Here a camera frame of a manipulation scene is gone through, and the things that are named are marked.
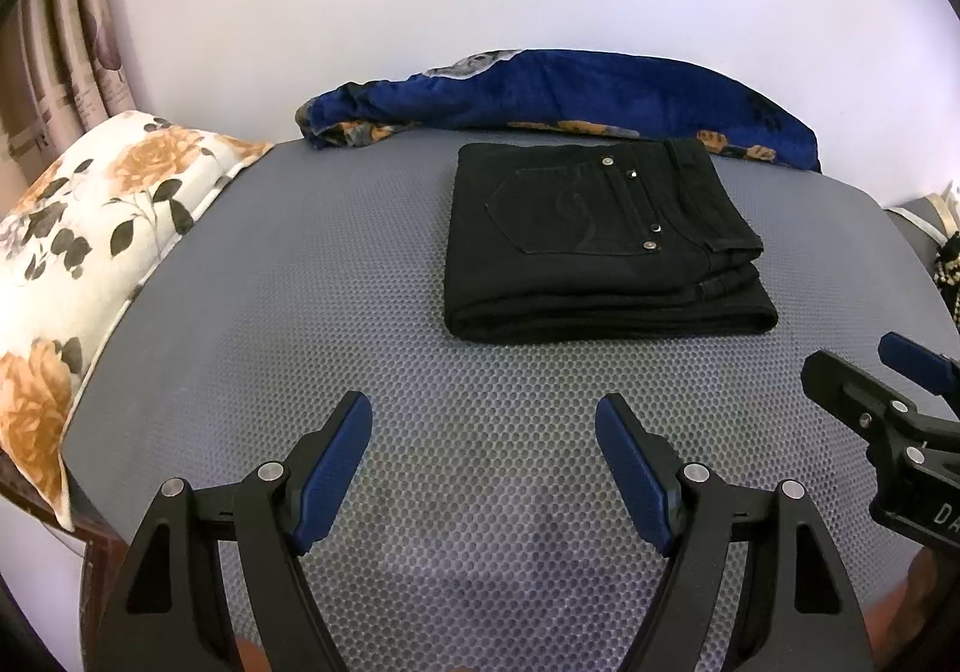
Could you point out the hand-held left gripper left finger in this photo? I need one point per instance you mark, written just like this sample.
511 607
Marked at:
337 469

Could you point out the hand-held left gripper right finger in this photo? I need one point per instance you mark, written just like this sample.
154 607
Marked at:
637 477

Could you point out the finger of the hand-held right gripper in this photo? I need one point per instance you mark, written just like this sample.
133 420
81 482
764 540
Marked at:
919 361
847 387

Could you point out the black pants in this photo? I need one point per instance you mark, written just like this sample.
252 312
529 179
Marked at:
600 252

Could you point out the black and white striped cloth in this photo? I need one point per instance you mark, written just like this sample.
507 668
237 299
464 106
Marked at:
951 274

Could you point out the grey honeycomb mat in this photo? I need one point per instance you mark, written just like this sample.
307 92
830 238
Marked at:
487 417

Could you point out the white floral pillow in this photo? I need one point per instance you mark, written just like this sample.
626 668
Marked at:
90 244

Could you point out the blue floral blanket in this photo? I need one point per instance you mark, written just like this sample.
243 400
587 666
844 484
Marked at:
562 87

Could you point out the pale printed curtain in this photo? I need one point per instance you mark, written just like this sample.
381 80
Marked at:
67 64

